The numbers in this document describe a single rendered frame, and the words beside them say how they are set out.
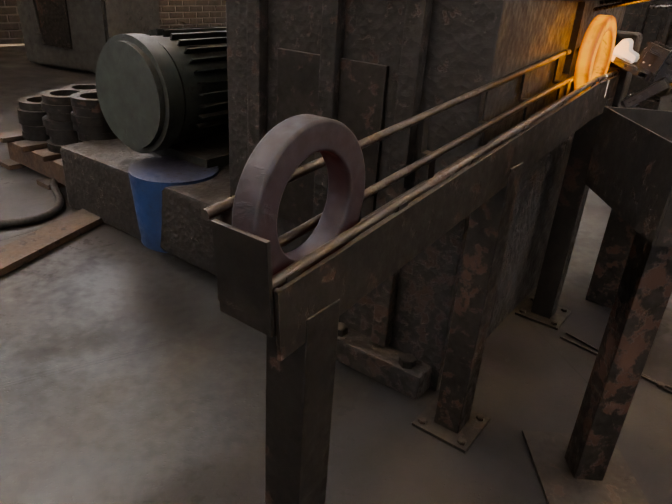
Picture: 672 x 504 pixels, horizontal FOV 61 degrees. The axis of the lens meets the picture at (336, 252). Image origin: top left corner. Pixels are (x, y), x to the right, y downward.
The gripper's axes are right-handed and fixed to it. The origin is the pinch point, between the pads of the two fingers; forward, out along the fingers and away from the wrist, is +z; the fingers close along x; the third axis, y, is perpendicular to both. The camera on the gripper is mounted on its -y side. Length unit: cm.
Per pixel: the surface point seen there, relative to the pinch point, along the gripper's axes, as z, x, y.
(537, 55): 5.0, 36.8, -0.3
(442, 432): -26, 72, -70
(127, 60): 117, 53, -53
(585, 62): -1.5, 21.8, 0.0
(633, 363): -45, 64, -33
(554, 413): -42, 48, -65
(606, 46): -1.0, 6.9, 2.7
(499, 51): 6, 59, 2
